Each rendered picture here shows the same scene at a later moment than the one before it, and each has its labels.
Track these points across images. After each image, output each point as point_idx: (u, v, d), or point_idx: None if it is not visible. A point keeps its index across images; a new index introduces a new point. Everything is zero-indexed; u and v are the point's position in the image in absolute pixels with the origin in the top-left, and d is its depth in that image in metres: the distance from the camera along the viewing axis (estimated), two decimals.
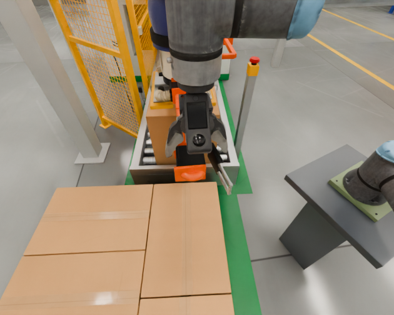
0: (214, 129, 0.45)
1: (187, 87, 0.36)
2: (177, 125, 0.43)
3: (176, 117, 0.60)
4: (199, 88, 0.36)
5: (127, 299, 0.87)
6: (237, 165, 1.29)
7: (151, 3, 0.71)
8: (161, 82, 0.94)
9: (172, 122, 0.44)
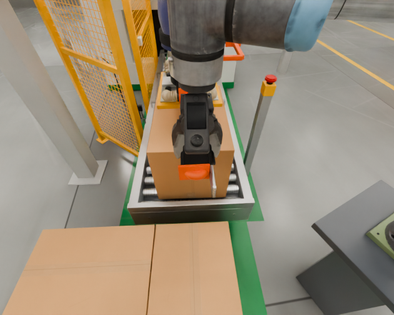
0: (212, 132, 0.45)
1: (187, 87, 0.36)
2: (177, 127, 0.43)
3: None
4: (199, 89, 0.36)
5: None
6: (251, 202, 1.12)
7: (161, 4, 0.72)
8: (168, 82, 0.95)
9: (173, 125, 0.45)
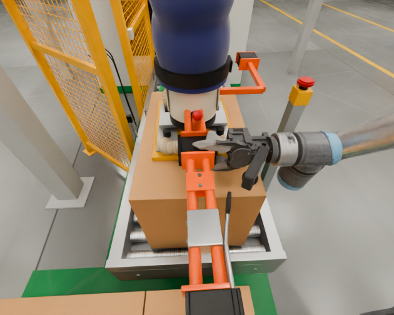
0: (229, 165, 0.54)
1: (276, 154, 0.50)
2: (239, 146, 0.48)
3: (187, 211, 0.39)
4: (274, 160, 0.51)
5: None
6: (282, 258, 0.78)
7: (157, 29, 0.50)
8: (167, 122, 0.73)
9: (236, 139, 0.49)
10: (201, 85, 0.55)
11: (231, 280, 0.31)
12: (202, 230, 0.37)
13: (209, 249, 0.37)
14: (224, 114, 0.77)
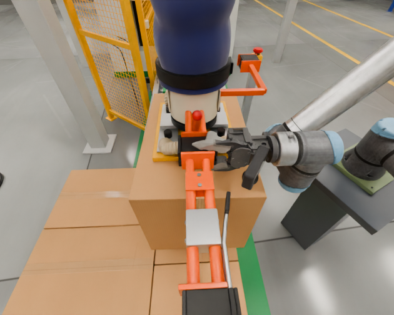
0: (229, 165, 0.54)
1: (276, 152, 0.50)
2: (238, 145, 0.48)
3: (186, 210, 0.39)
4: (274, 159, 0.51)
5: (142, 265, 0.94)
6: None
7: (159, 30, 0.51)
8: (168, 123, 0.74)
9: (236, 139, 0.49)
10: (201, 87, 0.55)
11: (229, 279, 0.31)
12: (201, 230, 0.37)
13: (207, 249, 0.36)
14: (226, 115, 0.78)
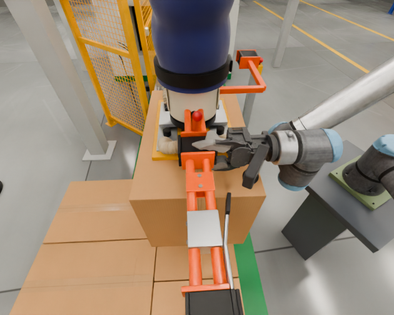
0: (229, 165, 0.54)
1: (276, 152, 0.50)
2: (238, 145, 0.48)
3: (187, 212, 0.40)
4: (274, 158, 0.51)
5: (142, 282, 0.93)
6: None
7: (157, 29, 0.50)
8: (167, 122, 0.73)
9: (236, 138, 0.49)
10: (201, 85, 0.55)
11: (231, 280, 0.32)
12: (202, 232, 0.37)
13: (209, 250, 0.37)
14: (225, 112, 0.77)
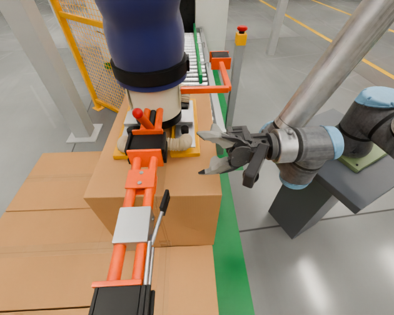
0: (231, 165, 0.54)
1: (276, 150, 0.50)
2: (242, 144, 0.48)
3: (120, 208, 0.39)
4: (275, 157, 0.51)
5: (107, 249, 0.86)
6: (223, 131, 1.29)
7: (106, 27, 0.50)
8: (132, 121, 0.74)
9: (240, 136, 0.48)
10: (154, 84, 0.55)
11: (145, 276, 0.31)
12: (129, 227, 0.37)
13: (136, 246, 0.37)
14: (192, 112, 0.77)
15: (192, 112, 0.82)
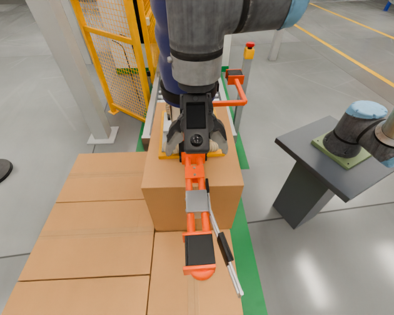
0: (214, 130, 0.44)
1: (187, 87, 0.36)
2: (177, 125, 0.43)
3: (186, 191, 0.59)
4: (198, 88, 0.36)
5: (144, 232, 1.06)
6: (234, 135, 1.49)
7: (163, 64, 0.70)
8: None
9: (172, 122, 0.44)
10: None
11: (217, 229, 0.51)
12: (196, 202, 0.56)
13: (200, 215, 0.56)
14: None
15: None
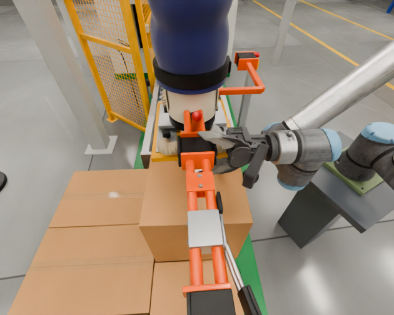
0: (231, 166, 0.54)
1: (276, 151, 0.50)
2: (242, 144, 0.48)
3: (188, 212, 0.39)
4: (274, 158, 0.51)
5: (143, 263, 0.98)
6: None
7: (156, 30, 0.50)
8: (166, 123, 0.74)
9: (241, 137, 0.49)
10: (200, 87, 0.55)
11: (239, 279, 0.31)
12: (202, 231, 0.37)
13: (209, 250, 0.37)
14: (224, 114, 0.77)
15: None
